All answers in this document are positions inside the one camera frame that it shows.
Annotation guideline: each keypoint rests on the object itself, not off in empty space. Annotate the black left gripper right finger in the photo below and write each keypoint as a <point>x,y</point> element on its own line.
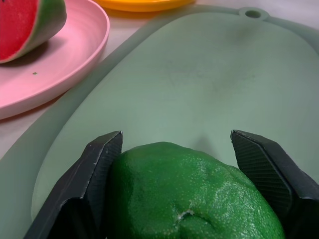
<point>271,171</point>

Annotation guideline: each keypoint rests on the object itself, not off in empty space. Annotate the toy watermelon slice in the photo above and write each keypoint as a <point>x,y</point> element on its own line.
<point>22,27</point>

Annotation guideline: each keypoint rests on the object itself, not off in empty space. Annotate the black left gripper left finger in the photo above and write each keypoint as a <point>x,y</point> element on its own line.
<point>82,179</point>

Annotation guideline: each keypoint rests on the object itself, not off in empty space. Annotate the yellow plate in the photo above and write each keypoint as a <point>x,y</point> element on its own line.
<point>144,4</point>

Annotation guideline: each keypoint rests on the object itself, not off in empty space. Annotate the pink plate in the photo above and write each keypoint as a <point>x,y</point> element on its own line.
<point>64,67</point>

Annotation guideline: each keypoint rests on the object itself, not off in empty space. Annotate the green toy citrus fruit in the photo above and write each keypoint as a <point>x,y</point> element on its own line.
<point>189,194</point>

